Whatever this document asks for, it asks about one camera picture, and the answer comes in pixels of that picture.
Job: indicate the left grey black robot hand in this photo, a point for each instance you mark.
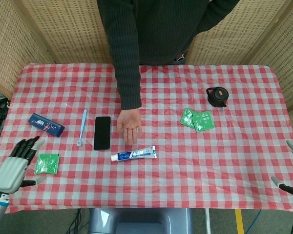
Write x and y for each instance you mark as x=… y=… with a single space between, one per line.
x=8 y=174

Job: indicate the person's bare hand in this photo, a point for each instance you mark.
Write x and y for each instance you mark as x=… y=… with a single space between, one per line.
x=129 y=124

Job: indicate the white and blue toothpaste tube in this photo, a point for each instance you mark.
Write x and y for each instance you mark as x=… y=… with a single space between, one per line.
x=134 y=154

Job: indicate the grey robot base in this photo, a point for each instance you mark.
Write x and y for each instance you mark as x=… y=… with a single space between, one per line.
x=139 y=221

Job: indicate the person's dark sleeved arm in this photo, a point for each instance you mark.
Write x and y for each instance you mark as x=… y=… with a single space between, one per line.
x=124 y=61

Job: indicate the red white checkered tablecloth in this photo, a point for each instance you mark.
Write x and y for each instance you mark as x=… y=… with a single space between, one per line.
x=175 y=175

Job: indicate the person's dark sweater torso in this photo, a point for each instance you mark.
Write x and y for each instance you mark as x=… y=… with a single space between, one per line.
x=166 y=29

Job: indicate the black smartphone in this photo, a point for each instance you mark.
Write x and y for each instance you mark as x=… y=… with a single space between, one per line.
x=102 y=132

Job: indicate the green sachet with white label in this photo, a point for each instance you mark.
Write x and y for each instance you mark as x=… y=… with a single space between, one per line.
x=47 y=164

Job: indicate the green sachet with white leaf print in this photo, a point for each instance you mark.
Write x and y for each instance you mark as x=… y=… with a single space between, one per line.
x=186 y=118

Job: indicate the dark blue patterned box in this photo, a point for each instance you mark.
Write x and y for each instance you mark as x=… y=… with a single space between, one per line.
x=46 y=124

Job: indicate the green sachet with white text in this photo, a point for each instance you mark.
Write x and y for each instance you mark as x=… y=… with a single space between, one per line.
x=203 y=121

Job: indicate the yellow floor tape strip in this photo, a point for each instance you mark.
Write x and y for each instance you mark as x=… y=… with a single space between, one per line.
x=239 y=221

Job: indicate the black cast iron teapot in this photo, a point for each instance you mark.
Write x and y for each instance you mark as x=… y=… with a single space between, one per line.
x=218 y=97

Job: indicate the woven rattan screen panel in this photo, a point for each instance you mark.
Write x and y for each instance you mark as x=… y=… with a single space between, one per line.
x=73 y=31
x=12 y=48
x=285 y=56
x=234 y=36

